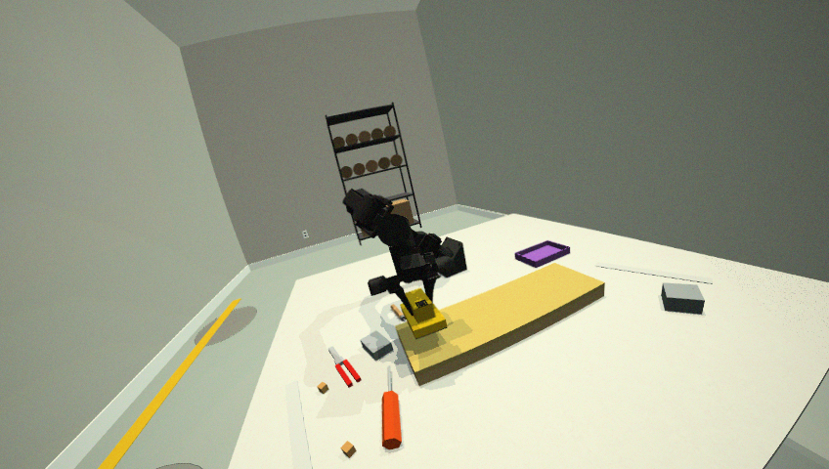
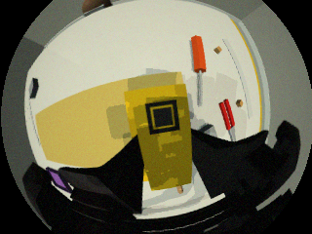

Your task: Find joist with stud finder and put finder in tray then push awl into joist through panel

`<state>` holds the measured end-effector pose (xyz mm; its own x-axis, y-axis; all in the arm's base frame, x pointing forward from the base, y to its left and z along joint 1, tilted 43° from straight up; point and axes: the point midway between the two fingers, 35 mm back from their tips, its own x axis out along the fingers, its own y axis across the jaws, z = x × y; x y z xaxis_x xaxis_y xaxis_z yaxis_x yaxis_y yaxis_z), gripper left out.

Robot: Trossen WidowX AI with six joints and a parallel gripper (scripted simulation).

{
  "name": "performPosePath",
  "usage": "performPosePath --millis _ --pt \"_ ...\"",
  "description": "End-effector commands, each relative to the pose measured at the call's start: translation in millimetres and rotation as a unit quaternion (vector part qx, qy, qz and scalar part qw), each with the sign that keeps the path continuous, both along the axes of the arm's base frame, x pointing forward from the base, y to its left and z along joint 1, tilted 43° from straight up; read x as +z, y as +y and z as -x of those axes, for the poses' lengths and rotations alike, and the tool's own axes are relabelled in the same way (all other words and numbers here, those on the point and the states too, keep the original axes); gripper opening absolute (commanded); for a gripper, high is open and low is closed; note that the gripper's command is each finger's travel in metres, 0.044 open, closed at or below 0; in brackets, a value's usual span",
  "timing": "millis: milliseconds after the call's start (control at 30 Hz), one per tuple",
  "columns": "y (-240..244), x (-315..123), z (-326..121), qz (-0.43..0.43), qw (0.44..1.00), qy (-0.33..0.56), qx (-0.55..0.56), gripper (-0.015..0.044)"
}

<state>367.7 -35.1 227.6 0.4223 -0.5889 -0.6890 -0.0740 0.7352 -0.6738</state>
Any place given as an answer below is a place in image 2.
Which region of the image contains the purple shallow tray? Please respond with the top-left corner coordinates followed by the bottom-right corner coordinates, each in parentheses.
top-left (46, 167), bottom-right (73, 194)

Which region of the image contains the small tan cube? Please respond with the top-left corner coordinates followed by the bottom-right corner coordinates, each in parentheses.
top-left (214, 47), bottom-right (222, 54)
top-left (235, 100), bottom-right (243, 106)

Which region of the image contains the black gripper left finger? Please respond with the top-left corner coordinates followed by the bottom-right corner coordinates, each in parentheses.
top-left (58, 136), bottom-right (144, 215)

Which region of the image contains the tan wooden floor panel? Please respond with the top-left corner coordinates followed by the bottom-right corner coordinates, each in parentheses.
top-left (35, 71), bottom-right (183, 168)

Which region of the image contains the orange-handled awl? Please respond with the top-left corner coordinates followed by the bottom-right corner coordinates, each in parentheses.
top-left (191, 35), bottom-right (207, 106)

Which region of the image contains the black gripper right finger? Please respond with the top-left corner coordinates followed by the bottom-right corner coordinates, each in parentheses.
top-left (191, 129), bottom-right (269, 199)

